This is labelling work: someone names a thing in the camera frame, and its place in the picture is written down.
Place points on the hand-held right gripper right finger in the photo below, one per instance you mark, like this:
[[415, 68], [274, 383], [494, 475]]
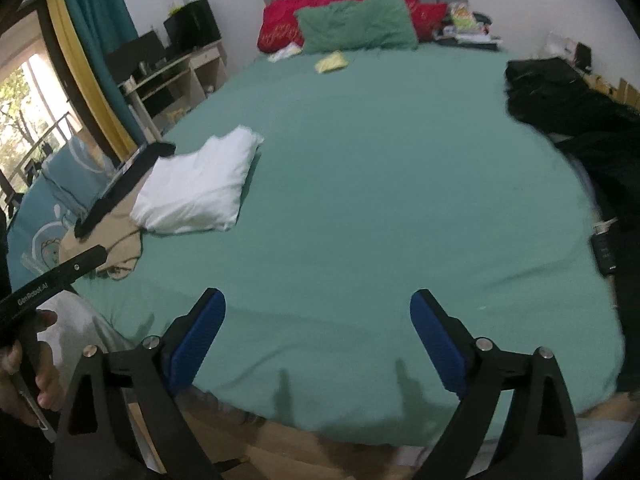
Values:
[[435, 340]]

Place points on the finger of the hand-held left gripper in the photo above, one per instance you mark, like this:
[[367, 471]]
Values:
[[82, 265]]

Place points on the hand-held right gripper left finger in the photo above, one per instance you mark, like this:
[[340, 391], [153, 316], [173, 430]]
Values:
[[200, 335]]

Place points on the white garment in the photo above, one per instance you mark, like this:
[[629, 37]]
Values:
[[195, 185]]

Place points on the pile of black clothes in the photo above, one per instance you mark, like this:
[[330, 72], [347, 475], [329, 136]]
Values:
[[575, 105]]

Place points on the person's left hand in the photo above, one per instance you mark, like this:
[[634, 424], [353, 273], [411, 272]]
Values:
[[50, 385]]

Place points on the person's grey pants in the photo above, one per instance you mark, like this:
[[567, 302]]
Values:
[[80, 320]]

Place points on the blue printed blanket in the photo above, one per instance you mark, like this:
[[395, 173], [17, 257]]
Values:
[[45, 210]]

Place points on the balcony railing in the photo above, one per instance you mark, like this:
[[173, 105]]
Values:
[[50, 132]]

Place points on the black device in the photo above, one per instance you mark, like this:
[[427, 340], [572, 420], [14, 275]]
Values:
[[602, 252]]

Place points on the yellow curtain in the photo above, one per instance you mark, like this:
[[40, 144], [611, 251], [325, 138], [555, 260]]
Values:
[[75, 60]]

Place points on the black monitor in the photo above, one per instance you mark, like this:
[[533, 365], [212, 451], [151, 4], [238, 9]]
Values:
[[135, 52]]

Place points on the beige desk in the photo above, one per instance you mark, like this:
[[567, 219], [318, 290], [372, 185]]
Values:
[[200, 60]]

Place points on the teal curtain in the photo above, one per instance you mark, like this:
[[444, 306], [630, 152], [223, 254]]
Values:
[[100, 10]]

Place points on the black computer case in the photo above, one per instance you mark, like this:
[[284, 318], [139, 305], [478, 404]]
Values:
[[192, 22]]

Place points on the small white cloth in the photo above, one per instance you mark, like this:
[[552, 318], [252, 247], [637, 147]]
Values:
[[285, 53]]

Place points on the yellow small cloth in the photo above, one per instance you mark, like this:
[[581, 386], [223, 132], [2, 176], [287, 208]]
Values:
[[331, 62]]

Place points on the bedside clutter pile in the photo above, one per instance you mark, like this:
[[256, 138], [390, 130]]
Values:
[[470, 35]]

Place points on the cardboard boxes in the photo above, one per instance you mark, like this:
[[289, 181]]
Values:
[[610, 85]]

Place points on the red pillow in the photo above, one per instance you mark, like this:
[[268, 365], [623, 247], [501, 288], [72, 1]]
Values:
[[280, 20]]

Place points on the green pillow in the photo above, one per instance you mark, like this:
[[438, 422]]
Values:
[[360, 25]]

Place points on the green snack bag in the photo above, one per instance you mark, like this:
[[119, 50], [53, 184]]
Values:
[[461, 15]]

